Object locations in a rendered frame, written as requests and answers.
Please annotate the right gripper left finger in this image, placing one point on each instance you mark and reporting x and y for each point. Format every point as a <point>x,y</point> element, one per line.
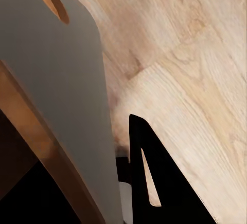
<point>36,199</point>

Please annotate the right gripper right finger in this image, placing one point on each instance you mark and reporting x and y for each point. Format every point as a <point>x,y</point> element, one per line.
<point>179,202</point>

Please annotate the trash can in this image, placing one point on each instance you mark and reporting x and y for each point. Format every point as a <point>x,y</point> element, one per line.
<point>54,105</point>

